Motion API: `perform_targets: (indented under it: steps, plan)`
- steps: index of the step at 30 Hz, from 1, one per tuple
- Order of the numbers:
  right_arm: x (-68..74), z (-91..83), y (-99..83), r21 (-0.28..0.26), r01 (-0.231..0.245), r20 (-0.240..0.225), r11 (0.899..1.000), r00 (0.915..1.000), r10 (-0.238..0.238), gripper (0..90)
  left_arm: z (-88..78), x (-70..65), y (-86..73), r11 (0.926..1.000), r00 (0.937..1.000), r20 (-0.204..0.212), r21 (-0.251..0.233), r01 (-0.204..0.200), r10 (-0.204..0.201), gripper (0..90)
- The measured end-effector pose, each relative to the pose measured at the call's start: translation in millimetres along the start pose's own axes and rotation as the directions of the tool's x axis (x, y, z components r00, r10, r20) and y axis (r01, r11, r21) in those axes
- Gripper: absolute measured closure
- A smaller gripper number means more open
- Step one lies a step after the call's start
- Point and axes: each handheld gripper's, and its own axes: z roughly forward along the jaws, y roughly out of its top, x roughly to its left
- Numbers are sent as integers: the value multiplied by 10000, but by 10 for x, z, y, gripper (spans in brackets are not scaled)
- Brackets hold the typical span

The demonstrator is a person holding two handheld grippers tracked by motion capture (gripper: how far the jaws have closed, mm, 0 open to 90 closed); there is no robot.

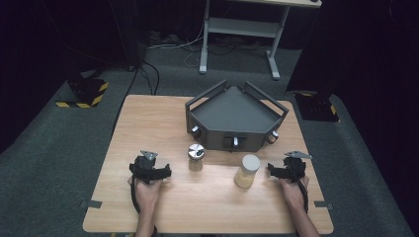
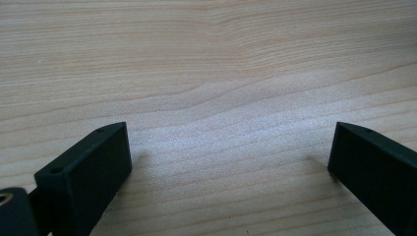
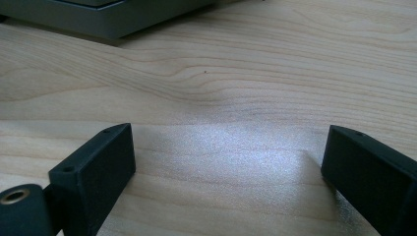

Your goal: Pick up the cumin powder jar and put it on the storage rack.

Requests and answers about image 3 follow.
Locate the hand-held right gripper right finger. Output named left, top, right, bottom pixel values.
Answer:
left=320, top=124, right=417, bottom=236

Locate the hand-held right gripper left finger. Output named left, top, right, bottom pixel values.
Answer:
left=48, top=123, right=137, bottom=236

